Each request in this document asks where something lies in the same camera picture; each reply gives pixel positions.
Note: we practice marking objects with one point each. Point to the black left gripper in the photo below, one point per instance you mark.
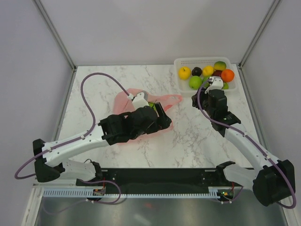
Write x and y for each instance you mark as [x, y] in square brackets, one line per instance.
[163, 123]

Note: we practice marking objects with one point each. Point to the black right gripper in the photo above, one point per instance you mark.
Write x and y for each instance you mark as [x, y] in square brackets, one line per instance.
[194, 102]

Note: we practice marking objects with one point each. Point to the pink plastic bag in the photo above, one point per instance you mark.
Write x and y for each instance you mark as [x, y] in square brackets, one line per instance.
[122, 104]

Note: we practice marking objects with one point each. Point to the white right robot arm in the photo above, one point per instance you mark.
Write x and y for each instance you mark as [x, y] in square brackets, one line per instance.
[271, 179]

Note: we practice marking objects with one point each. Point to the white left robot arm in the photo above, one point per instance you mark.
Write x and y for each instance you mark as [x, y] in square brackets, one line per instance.
[54, 158]

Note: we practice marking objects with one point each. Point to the small green fake fruit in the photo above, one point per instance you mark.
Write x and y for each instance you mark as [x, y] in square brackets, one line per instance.
[225, 86]

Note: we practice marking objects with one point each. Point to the green fake lime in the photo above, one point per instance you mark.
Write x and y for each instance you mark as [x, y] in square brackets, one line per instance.
[205, 79]

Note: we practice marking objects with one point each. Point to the green fake apple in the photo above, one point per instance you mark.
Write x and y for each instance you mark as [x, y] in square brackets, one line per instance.
[195, 82]

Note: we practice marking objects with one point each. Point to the red fake apple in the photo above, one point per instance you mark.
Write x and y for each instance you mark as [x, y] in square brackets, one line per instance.
[217, 73]

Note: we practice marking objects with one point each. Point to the orange fake orange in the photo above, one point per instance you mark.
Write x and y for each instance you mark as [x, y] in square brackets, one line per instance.
[227, 75]

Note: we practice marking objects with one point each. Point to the yellow fake lemon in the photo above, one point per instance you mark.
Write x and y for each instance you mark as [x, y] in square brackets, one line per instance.
[207, 71]

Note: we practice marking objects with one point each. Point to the dark purple fake fruit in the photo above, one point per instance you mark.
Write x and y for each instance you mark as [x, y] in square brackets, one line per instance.
[196, 71]

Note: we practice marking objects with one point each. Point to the yellow green fake mango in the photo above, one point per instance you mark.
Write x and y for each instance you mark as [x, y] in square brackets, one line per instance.
[220, 66]

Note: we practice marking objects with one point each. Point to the yellow fake apple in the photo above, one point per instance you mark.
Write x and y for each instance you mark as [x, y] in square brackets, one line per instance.
[184, 73]

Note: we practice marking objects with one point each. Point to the white plastic basket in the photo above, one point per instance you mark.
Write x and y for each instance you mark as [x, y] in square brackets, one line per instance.
[203, 67]

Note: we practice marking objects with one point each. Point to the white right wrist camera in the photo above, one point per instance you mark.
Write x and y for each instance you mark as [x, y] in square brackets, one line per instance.
[213, 82]

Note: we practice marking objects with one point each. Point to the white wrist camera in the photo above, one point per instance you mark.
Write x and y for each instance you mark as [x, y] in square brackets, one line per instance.
[139, 100]
[213, 82]

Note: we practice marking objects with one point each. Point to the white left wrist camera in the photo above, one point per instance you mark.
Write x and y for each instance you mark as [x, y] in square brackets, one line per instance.
[139, 100]

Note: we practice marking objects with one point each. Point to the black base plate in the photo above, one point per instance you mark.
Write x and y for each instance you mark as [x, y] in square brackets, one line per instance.
[165, 180]

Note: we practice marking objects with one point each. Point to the white cable duct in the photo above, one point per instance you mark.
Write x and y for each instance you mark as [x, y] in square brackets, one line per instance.
[92, 193]

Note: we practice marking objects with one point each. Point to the right aluminium frame post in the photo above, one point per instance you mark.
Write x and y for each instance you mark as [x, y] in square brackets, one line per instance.
[259, 32]

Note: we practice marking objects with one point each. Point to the aluminium frame post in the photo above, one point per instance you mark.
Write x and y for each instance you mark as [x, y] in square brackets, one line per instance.
[50, 25]
[259, 32]

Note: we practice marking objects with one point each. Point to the left aluminium frame post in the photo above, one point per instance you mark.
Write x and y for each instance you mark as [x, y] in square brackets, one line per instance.
[50, 25]

